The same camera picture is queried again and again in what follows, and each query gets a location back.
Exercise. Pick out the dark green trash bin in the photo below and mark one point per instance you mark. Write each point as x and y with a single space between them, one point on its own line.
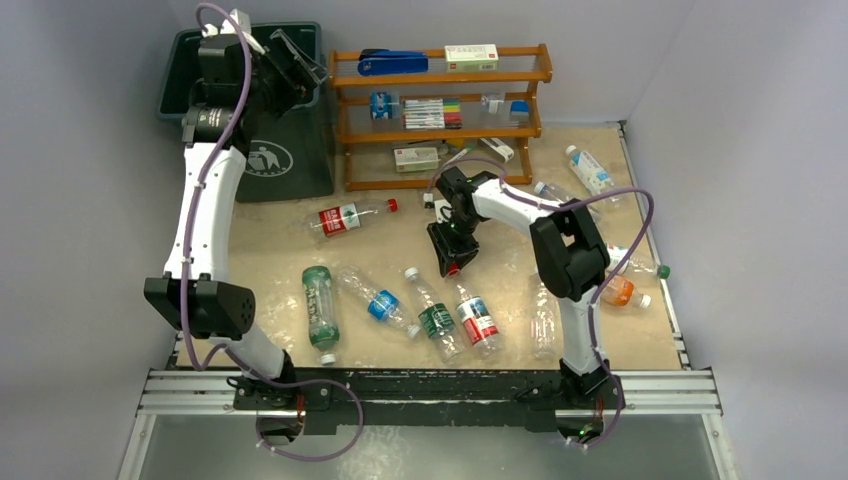
291 158

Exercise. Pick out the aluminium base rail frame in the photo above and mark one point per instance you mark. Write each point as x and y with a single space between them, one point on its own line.
548 400

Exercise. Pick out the blue stapler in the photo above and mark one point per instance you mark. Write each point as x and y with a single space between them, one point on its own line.
381 62

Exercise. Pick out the green tinted bottle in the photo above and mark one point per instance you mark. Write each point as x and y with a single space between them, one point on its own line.
323 327

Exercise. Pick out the clear plastic box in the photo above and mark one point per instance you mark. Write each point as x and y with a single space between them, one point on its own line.
491 106

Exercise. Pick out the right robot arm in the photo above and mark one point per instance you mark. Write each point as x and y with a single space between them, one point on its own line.
570 256

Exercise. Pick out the blue white eraser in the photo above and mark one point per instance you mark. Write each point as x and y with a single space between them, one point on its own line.
519 111

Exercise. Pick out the white black small box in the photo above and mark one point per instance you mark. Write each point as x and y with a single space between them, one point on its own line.
501 150

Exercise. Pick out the white blue label bottle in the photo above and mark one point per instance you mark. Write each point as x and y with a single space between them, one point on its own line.
594 177

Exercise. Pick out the white green box top shelf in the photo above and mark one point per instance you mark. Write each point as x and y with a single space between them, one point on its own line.
471 58

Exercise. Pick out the blue white tape dispenser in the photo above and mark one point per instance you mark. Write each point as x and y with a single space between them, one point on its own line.
382 105

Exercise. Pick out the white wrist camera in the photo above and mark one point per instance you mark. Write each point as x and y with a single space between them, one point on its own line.
441 207
243 20

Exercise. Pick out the orange drink bottle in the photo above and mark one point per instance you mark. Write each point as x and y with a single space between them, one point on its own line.
622 292

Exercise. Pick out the dark green label bottle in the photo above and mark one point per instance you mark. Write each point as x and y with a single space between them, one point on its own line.
434 317

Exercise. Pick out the clear unlabelled bottle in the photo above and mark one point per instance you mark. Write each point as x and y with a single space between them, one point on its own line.
544 320

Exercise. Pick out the blue green label large bottle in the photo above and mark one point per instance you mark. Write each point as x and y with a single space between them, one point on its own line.
299 69

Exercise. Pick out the red label bottle near bin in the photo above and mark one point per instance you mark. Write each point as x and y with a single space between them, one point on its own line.
340 219

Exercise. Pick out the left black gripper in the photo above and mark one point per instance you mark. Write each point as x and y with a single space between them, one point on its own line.
296 86

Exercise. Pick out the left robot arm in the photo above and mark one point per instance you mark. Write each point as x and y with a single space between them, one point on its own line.
240 84

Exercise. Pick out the red landscape label bottle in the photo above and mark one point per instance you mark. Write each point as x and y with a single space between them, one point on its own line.
478 323

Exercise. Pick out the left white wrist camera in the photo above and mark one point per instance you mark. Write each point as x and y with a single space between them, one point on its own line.
243 20

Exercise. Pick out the green white label bottle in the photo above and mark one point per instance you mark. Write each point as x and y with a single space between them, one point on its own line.
636 264

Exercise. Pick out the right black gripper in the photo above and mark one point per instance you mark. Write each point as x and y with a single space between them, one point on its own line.
452 244

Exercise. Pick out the pack of coloured markers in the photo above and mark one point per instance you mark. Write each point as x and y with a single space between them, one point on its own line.
432 114

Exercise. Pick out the clear bottle white cap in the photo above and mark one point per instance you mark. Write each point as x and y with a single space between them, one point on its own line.
556 193

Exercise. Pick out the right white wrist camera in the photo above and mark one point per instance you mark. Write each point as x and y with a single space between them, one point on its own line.
441 207

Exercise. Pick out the green white marker pen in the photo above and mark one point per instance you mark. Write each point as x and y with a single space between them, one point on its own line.
458 156

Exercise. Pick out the orange wooden shelf rack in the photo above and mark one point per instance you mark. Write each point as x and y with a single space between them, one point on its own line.
365 142

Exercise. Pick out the blue label clear bottle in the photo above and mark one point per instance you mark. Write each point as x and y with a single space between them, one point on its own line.
380 303

